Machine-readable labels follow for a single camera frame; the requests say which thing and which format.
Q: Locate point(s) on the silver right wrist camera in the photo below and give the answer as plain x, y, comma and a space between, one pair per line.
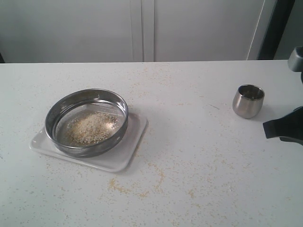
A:
295, 61

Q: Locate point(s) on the white rectangular plastic tray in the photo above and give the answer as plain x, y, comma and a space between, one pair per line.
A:
114, 160

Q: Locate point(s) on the round steel mesh sieve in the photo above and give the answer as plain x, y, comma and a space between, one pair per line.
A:
82, 102

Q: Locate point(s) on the pile of beige sand grains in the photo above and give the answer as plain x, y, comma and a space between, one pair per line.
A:
91, 128

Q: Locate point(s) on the white cabinet with doors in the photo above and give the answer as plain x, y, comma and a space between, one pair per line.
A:
132, 30

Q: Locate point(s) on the stainless steel cup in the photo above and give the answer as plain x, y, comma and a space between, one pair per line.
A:
248, 101

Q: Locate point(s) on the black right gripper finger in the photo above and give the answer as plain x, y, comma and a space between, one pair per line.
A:
288, 128

